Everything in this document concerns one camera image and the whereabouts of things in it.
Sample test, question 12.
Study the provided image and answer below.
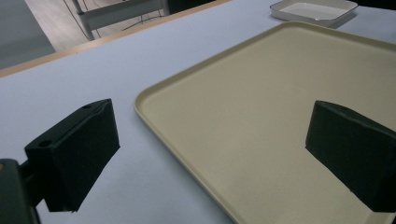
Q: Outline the white square dish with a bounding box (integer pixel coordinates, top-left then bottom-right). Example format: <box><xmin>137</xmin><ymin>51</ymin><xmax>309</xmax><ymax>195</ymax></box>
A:
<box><xmin>269</xmin><ymin>0</ymin><xmax>360</xmax><ymax>29</ymax></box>

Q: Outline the grey metal stand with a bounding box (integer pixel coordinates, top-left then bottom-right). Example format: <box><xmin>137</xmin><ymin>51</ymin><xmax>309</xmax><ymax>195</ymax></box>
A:
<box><xmin>72</xmin><ymin>0</ymin><xmax>171</xmax><ymax>41</ymax></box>

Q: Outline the beige plastic tray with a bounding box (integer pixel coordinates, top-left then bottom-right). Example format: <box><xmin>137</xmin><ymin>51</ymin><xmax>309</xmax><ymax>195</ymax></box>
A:
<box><xmin>134</xmin><ymin>21</ymin><xmax>396</xmax><ymax>224</ymax></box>

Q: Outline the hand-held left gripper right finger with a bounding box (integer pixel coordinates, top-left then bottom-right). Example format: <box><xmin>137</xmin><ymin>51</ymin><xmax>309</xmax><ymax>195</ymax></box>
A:
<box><xmin>304</xmin><ymin>100</ymin><xmax>396</xmax><ymax>214</ymax></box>

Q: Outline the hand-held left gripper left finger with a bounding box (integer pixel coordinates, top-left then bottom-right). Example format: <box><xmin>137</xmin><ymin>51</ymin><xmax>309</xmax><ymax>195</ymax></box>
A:
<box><xmin>23</xmin><ymin>98</ymin><xmax>121</xmax><ymax>214</ymax></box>

